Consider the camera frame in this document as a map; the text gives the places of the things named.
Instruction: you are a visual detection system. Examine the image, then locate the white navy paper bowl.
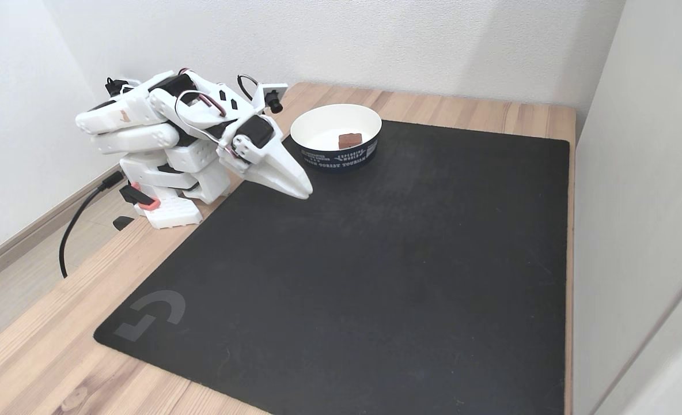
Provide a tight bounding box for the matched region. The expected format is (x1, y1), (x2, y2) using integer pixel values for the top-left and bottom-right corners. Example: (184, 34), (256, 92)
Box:
(290, 104), (382, 171)

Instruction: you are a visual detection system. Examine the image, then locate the black orange table clamp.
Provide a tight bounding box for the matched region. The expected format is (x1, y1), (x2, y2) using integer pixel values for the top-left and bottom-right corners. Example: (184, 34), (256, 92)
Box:
(119, 182), (161, 212)

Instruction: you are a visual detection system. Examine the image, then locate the black mouse mat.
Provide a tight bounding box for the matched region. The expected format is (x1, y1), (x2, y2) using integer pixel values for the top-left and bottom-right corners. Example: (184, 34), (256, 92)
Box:
(93, 119), (570, 415)

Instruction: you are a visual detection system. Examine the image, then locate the grey side panel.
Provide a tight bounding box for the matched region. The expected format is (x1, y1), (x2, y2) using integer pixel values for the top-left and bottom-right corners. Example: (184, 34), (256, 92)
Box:
(571, 0), (682, 415)

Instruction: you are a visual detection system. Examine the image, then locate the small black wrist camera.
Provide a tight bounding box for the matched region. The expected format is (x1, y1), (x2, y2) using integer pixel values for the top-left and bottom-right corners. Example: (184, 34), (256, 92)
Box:
(253, 83), (289, 114)

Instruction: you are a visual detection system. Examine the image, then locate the thick black cable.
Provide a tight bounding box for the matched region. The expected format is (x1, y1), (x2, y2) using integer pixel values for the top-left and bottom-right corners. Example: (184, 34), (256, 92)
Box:
(59, 171), (126, 279)

